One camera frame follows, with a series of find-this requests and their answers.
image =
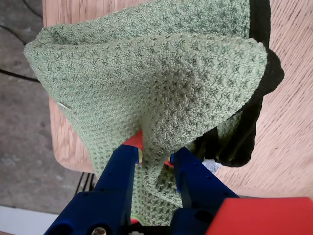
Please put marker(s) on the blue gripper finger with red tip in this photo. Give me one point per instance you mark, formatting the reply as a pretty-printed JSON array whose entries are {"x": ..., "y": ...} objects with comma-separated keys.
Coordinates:
[
  {"x": 198, "y": 186},
  {"x": 110, "y": 195}
]

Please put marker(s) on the green waffle cloth black trim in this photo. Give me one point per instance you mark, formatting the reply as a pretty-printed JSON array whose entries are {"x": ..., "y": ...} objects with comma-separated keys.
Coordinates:
[{"x": 146, "y": 73}]

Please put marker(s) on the pale flat floor plate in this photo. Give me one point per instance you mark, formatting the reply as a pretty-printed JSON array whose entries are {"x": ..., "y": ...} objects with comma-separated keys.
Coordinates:
[{"x": 19, "y": 222}]

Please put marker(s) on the grey duct tape piece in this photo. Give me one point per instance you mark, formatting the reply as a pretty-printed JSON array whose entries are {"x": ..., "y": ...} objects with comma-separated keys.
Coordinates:
[{"x": 209, "y": 165}]

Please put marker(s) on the red camera mount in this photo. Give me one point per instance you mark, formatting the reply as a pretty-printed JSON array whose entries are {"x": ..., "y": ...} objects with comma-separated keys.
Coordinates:
[{"x": 264, "y": 218}]

